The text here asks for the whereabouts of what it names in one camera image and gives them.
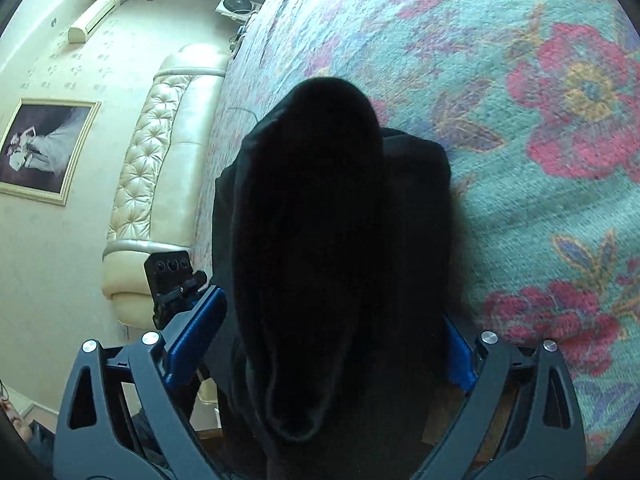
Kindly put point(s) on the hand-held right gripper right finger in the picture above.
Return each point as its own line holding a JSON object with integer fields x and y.
{"x": 460, "y": 360}

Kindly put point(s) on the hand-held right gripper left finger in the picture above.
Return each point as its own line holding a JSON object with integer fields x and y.
{"x": 195, "y": 325}

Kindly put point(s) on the black pants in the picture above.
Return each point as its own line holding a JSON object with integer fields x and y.
{"x": 325, "y": 235}

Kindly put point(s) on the cream tufted headboard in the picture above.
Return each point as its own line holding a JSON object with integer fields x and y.
{"x": 150, "y": 160}

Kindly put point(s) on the gold framed picture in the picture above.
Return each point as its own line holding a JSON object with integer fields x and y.
{"x": 40, "y": 150}

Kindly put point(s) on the floral woven blanket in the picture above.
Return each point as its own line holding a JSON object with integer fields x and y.
{"x": 500, "y": 160}

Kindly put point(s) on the white square fan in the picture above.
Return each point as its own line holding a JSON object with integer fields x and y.
{"x": 237, "y": 6}

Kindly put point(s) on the white wall air conditioner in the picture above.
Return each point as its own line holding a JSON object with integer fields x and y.
{"x": 95, "y": 15}

